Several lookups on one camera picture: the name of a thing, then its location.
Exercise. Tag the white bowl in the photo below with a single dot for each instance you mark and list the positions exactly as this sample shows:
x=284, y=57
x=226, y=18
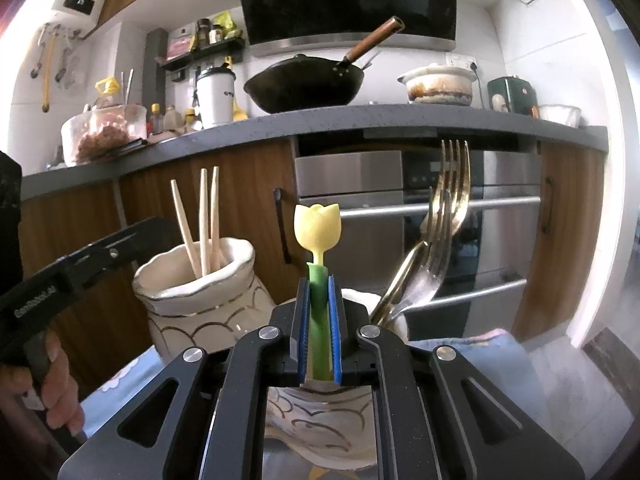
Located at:
x=560, y=116

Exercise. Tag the black range hood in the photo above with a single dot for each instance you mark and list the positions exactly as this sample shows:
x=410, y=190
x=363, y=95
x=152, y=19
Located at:
x=345, y=0

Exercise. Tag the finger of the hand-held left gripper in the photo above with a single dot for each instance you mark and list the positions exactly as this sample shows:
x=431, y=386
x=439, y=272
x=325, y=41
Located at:
x=115, y=250

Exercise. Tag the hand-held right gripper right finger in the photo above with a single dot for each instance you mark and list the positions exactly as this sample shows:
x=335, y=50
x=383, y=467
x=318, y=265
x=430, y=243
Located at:
x=336, y=340

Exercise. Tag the stainless steel built-in oven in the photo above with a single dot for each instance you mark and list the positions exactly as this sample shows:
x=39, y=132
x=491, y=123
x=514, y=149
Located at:
x=350, y=170

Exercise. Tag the white wall socket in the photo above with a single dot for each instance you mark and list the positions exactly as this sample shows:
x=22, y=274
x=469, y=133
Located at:
x=460, y=62

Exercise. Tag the silver fork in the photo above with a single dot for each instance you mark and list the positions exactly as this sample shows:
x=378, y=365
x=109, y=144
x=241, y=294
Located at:
x=435, y=255

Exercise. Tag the blue cartoon printed cloth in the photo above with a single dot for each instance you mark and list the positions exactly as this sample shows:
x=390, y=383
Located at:
x=475, y=360

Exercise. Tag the white floral ceramic utensil holder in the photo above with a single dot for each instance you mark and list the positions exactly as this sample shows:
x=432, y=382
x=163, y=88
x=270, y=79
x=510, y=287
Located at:
x=200, y=305

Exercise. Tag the dark tray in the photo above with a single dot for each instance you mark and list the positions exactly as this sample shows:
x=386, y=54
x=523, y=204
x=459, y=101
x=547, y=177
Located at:
x=127, y=147

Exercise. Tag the green small appliance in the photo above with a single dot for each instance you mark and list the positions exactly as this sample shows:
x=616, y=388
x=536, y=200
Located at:
x=512, y=97

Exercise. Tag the small spice jar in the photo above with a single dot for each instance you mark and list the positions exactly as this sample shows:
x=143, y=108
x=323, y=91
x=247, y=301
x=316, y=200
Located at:
x=216, y=35

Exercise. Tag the yellow-capped bottle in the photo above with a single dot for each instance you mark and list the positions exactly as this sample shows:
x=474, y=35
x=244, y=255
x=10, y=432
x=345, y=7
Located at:
x=106, y=91

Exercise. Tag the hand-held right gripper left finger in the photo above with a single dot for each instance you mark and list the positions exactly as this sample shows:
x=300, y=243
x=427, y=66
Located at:
x=301, y=340

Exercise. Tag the wooden chopstick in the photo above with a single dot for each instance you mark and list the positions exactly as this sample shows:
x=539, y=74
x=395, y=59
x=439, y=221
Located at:
x=215, y=215
x=204, y=220
x=185, y=230

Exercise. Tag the dark spice jar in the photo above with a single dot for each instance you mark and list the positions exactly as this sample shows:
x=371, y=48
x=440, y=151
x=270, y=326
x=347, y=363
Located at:
x=203, y=32

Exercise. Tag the white clay pot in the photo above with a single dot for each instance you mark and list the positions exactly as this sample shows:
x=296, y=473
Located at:
x=437, y=85

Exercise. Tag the wooden kitchen cabinet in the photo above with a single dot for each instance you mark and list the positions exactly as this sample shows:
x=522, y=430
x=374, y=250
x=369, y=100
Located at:
x=240, y=175

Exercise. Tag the black wall shelf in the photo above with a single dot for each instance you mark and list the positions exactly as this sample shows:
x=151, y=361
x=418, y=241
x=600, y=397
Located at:
x=210, y=55

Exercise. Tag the pink box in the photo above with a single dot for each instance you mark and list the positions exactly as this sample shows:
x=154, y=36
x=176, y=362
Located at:
x=179, y=49

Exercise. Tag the yellow snack packet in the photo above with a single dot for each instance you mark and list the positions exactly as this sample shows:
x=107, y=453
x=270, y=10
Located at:
x=226, y=25

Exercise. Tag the white cup with dark lid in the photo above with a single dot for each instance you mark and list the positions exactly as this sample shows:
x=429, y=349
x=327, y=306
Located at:
x=216, y=102

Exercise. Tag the metal chopsticks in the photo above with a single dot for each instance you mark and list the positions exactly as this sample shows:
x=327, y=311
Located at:
x=128, y=87

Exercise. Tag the person's left hand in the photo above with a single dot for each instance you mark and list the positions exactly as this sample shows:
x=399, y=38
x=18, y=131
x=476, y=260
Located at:
x=62, y=395

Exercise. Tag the yellow spatula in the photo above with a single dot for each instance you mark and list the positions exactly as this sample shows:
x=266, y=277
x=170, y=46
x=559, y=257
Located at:
x=240, y=111

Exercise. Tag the group of condiment bottles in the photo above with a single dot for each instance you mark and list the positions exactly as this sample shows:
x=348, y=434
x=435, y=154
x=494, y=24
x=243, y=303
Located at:
x=172, y=119

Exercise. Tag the clear jar of brown food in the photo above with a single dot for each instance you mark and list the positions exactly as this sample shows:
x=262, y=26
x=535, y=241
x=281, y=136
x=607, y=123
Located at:
x=100, y=142

